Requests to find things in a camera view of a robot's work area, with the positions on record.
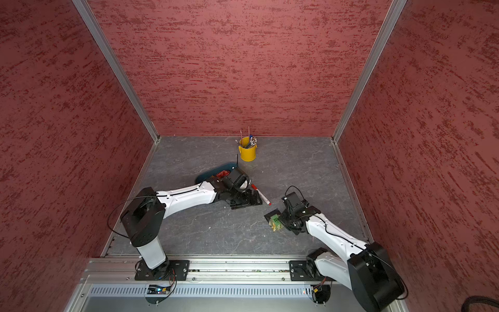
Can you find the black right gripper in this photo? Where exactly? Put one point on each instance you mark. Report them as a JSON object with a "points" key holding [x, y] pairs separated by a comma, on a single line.
{"points": [[283, 216]]}

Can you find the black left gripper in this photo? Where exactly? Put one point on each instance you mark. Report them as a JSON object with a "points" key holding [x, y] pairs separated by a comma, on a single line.
{"points": [[247, 201]]}

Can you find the red foil tea bag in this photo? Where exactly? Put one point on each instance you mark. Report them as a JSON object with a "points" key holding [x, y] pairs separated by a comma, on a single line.
{"points": [[223, 173]]}

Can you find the black green tea pouch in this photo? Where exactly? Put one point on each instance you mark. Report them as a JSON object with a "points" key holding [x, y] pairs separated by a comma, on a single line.
{"points": [[273, 220]]}

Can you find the teal plastic storage box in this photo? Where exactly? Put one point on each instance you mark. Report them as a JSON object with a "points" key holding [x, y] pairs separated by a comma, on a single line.
{"points": [[213, 172]]}

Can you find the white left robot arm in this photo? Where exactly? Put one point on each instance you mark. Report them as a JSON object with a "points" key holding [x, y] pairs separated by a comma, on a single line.
{"points": [[143, 216]]}

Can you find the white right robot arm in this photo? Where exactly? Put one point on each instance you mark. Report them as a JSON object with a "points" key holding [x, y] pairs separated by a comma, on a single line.
{"points": [[365, 269]]}

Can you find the red white marker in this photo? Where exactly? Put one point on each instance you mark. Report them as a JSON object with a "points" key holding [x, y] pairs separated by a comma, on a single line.
{"points": [[263, 197]]}

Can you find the yellow pen cup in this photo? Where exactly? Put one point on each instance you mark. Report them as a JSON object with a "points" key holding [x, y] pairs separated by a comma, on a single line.
{"points": [[247, 148]]}

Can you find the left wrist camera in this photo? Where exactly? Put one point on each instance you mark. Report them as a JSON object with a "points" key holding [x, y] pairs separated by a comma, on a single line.
{"points": [[238, 180]]}

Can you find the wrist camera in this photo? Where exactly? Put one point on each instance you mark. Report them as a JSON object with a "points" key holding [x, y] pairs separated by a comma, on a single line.
{"points": [[238, 180], [293, 203]]}

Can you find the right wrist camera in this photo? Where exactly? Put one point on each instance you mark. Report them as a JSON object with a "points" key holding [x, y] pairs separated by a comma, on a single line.
{"points": [[293, 203]]}

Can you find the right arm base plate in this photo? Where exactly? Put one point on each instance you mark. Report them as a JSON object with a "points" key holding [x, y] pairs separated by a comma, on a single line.
{"points": [[306, 271]]}

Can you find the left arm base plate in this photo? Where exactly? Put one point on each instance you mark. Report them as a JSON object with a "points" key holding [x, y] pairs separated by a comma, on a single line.
{"points": [[177, 270]]}

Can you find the aluminium front rail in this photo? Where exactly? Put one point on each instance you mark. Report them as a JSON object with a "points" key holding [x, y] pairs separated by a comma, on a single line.
{"points": [[201, 270]]}

